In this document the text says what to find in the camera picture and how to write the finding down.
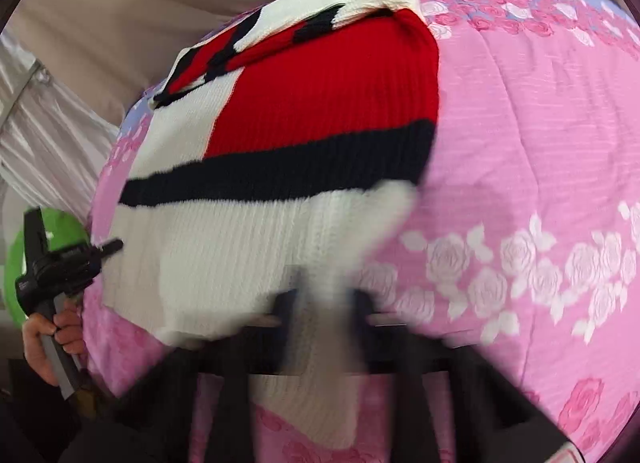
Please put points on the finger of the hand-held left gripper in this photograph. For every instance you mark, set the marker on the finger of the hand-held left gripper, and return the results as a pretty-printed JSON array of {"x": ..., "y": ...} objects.
[{"x": 109, "y": 247}]

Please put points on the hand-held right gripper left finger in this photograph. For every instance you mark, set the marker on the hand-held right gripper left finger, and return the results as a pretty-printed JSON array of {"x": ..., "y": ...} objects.
[{"x": 286, "y": 315}]

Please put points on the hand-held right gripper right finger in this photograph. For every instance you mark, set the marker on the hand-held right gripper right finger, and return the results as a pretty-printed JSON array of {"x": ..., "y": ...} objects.
[{"x": 362, "y": 315}]

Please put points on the red white navy knit sweater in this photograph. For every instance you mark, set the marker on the red white navy knit sweater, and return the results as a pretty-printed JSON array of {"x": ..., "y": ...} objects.
[{"x": 320, "y": 93}]

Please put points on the person's left hand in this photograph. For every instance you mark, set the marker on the person's left hand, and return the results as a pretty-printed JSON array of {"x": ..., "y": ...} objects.
[{"x": 40, "y": 343}]

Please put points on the green round object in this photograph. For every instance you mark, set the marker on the green round object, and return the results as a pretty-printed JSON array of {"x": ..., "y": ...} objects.
[{"x": 60, "y": 228}]

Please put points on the silver curtain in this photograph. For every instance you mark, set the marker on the silver curtain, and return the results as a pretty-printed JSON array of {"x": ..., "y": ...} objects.
[{"x": 45, "y": 143}]

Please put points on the pink floral blanket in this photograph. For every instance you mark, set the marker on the pink floral blanket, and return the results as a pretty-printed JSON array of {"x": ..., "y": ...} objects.
[{"x": 520, "y": 153}]

